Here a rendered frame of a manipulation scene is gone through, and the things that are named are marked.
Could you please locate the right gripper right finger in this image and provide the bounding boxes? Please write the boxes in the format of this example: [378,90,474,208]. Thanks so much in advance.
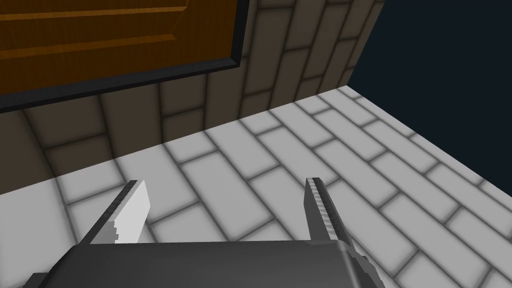
[303,177,353,247]

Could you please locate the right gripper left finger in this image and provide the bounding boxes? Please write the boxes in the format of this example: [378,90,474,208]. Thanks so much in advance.
[78,179,151,245]

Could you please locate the brown wooden door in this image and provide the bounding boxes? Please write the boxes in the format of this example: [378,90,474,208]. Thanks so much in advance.
[0,0,239,97]

